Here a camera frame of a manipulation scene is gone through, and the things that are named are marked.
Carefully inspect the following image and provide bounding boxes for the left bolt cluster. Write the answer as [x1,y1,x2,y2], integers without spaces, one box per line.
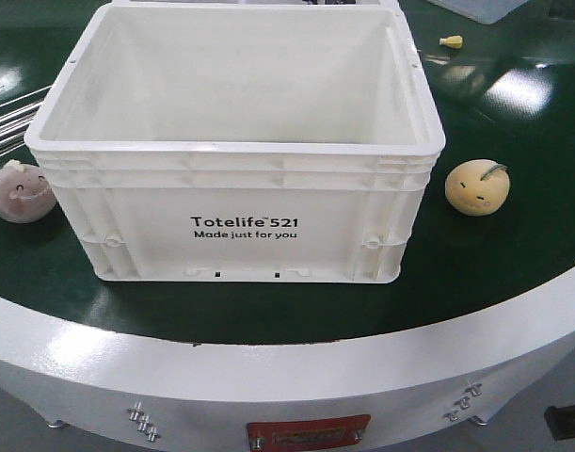
[126,401,161,443]

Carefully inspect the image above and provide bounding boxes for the metal roller rods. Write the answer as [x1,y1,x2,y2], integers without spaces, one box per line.
[0,86,51,155]

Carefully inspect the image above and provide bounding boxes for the right bolt cluster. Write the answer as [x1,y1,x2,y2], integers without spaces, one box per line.
[442,382,483,423]

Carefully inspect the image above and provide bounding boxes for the white plastic Totelife crate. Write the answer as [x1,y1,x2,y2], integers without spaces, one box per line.
[25,1,445,283]

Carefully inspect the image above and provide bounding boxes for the bolt cluster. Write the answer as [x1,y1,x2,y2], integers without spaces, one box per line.
[126,401,161,443]
[442,382,483,423]

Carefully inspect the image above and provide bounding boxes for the round white conveyor table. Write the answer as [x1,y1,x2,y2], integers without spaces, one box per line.
[0,1,575,451]

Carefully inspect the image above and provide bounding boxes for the red warning label plate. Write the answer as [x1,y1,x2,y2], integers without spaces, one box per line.
[247,414,371,451]

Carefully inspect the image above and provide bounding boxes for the pink plush ball toy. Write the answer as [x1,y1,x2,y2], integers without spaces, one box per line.
[0,159,56,224]

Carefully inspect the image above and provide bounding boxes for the small yellow plush piece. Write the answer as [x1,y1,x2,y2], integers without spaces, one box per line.
[439,35,464,50]

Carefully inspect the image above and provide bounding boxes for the yellow plush ball toy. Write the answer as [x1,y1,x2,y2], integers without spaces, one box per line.
[445,159,510,217]

